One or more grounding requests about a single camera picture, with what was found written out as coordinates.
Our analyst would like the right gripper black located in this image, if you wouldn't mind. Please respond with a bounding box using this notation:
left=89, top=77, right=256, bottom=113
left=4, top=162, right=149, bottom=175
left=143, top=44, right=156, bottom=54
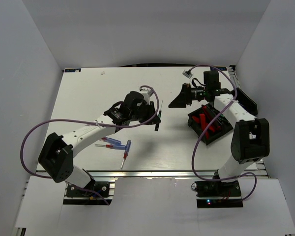
left=168, top=83, right=208, bottom=108

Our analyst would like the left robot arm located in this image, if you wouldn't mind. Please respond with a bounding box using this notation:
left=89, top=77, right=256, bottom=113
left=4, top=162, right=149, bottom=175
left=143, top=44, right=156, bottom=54
left=38, top=86, right=160, bottom=196

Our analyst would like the blue label sticker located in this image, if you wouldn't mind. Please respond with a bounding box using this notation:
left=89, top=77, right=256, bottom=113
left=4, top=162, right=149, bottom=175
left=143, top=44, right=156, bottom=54
left=64, top=68, right=81, bottom=73
left=210, top=67, right=227, bottom=71

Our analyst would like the blue handle screwdriver upper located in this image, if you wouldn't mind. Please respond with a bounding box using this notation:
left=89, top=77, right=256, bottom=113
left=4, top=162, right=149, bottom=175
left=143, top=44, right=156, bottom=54
left=101, top=137, right=121, bottom=146

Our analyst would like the blue handle screwdriver tilted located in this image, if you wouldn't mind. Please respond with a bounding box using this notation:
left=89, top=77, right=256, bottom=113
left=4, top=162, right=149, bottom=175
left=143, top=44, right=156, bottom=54
left=120, top=140, right=132, bottom=170

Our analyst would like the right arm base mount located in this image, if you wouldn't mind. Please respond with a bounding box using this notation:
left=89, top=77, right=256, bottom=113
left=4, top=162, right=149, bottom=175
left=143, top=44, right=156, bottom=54
left=191, top=180, right=243, bottom=209

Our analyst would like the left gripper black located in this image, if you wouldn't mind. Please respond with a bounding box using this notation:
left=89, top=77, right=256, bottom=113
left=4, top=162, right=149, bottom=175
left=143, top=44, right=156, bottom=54
left=129, top=101, right=161, bottom=125

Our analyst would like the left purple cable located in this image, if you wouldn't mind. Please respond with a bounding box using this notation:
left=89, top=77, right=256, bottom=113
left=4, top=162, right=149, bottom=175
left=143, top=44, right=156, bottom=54
left=20, top=85, right=160, bottom=179

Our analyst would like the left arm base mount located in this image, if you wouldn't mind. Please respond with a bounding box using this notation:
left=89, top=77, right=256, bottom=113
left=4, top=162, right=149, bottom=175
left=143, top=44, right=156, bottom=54
left=63, top=181, right=115, bottom=206

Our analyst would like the purple cable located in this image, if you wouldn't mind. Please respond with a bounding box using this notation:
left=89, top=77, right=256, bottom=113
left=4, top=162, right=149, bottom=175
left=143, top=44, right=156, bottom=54
left=20, top=85, right=160, bottom=179
left=186, top=64, right=258, bottom=201

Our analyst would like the blue label sticker right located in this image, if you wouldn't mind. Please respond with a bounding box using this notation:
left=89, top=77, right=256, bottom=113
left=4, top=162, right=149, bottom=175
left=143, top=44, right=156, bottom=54
left=210, top=67, right=227, bottom=71

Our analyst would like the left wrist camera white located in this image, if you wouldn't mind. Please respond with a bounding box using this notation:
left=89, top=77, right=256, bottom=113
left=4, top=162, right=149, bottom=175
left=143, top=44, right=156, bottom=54
left=139, top=86, right=154, bottom=103

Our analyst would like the green black precision screwdriver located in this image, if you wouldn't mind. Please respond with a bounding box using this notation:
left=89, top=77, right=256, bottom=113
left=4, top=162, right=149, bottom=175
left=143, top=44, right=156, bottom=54
left=154, top=101, right=163, bottom=132

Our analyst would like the blue handle screwdriver lower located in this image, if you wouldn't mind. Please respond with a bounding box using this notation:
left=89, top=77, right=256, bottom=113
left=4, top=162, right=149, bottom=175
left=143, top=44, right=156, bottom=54
left=95, top=144, right=126, bottom=150

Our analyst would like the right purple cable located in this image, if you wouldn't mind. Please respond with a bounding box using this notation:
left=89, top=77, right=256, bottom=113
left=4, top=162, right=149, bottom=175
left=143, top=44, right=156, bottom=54
left=186, top=64, right=258, bottom=201

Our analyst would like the black divided container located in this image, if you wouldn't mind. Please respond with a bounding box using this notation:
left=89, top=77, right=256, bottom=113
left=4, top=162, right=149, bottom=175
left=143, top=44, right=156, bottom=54
left=186, top=87, right=258, bottom=147

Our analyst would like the blue label sticker left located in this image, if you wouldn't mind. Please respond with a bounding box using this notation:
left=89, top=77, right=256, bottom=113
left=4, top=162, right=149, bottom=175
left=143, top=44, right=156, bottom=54
left=64, top=68, right=81, bottom=73

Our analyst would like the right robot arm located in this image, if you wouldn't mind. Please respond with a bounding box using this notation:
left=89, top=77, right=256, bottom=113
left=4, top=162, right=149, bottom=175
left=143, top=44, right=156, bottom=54
left=168, top=67, right=270, bottom=196

